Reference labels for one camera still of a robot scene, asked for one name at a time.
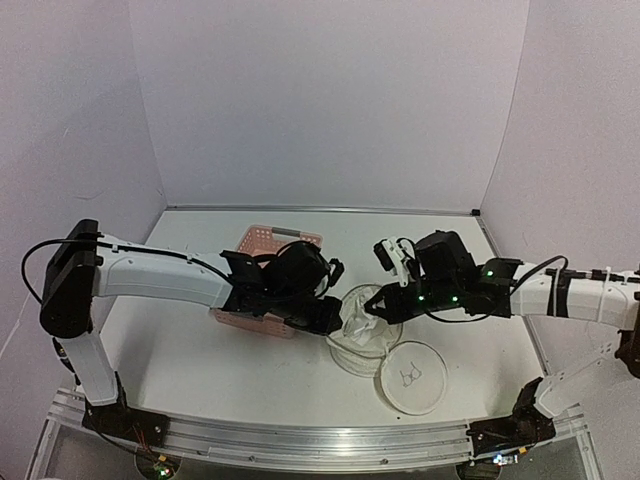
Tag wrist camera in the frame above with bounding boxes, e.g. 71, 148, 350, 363
373, 237, 420, 287
328, 258, 345, 287

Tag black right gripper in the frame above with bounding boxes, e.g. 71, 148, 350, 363
366, 278, 462, 327

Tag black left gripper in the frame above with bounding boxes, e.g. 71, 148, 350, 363
272, 288, 345, 338

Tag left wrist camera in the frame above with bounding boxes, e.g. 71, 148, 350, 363
328, 258, 345, 287

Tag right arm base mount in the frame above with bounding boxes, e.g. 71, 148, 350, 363
466, 377, 556, 458

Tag aluminium back table rail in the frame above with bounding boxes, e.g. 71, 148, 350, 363
165, 204, 476, 217

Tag white mesh laundry bag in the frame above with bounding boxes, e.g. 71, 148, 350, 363
326, 284, 448, 416

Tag pink plastic basket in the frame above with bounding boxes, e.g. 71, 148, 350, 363
209, 223, 322, 340

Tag white bra black straps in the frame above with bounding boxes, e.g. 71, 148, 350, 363
338, 289, 384, 344

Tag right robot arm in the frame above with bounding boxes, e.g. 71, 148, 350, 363
364, 230, 639, 443

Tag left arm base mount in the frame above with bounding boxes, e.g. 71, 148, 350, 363
82, 389, 170, 448

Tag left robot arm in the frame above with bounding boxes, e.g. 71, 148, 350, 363
20, 219, 345, 437

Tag aluminium front table rail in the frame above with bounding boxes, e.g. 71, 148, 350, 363
49, 387, 591, 462

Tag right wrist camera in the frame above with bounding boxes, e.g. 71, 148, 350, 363
373, 237, 420, 287

